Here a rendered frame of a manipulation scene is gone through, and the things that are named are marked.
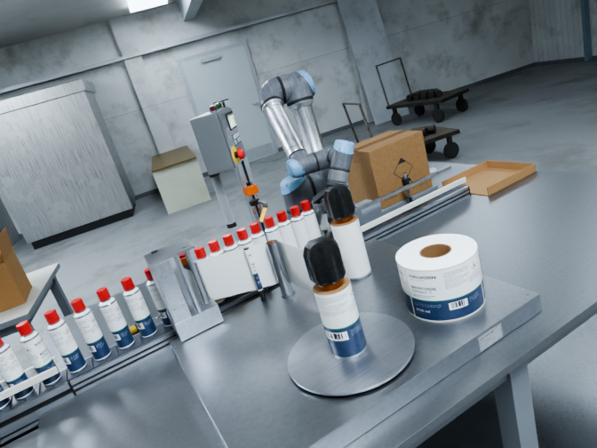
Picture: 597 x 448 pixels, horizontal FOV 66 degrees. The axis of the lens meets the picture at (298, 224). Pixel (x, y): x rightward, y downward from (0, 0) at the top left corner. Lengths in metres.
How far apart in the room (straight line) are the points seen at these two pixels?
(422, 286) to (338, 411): 0.36
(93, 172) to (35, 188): 0.85
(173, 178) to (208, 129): 5.56
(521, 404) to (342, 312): 0.50
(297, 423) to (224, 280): 0.63
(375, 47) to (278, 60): 1.90
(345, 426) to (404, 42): 9.83
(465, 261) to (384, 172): 1.00
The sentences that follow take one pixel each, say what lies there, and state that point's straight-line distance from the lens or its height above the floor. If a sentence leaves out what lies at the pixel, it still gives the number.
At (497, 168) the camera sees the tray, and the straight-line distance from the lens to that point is 2.41.
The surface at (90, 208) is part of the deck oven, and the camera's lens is 7.94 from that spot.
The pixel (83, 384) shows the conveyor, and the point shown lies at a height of 0.85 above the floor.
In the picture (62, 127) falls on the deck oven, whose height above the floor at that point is 1.60.
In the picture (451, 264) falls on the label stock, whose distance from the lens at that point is 1.14.
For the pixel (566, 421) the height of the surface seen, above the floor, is 0.22.
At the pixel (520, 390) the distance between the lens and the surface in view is 1.27.
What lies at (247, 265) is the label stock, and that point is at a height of 1.01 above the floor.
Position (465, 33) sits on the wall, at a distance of 11.30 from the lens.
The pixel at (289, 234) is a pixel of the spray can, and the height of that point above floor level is 1.00.
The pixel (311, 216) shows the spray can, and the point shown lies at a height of 1.03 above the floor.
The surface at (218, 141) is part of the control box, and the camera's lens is 1.54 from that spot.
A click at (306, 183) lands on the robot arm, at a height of 1.08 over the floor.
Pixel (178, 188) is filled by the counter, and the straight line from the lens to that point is 7.12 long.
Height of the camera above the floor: 1.55
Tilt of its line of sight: 19 degrees down
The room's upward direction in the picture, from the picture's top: 17 degrees counter-clockwise
